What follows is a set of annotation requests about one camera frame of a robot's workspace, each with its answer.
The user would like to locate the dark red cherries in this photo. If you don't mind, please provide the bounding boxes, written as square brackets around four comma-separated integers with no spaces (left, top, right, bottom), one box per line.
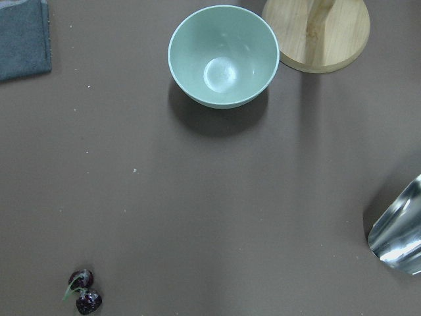
[62,269,103,315]

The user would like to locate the wooden cup stand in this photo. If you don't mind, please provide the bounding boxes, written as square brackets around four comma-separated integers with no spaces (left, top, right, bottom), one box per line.
[262,0,370,73]

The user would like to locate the steel ice scoop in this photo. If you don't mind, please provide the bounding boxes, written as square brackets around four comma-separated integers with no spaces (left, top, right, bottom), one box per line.
[368,176,420,275]

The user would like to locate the mint green bowl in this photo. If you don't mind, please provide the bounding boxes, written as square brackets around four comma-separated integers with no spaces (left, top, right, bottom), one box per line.
[168,5,280,109]

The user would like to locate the grey folded cloth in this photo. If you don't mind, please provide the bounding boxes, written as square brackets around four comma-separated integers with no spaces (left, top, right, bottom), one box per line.
[1,0,52,82]

